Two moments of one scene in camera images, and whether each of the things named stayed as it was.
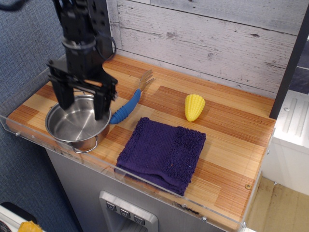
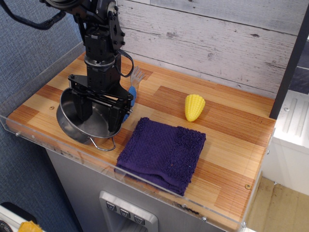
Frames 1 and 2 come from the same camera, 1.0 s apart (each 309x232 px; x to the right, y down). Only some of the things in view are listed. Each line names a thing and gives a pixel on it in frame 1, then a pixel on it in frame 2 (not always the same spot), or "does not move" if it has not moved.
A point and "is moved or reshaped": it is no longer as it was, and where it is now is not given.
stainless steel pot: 77,125 is moved or reshaped
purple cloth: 165,153 does not move
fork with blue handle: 146,77 -> 136,76
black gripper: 83,65 -> 105,86
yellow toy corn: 194,105 does not move
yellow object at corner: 29,226 does not move
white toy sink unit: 287,163 does not move
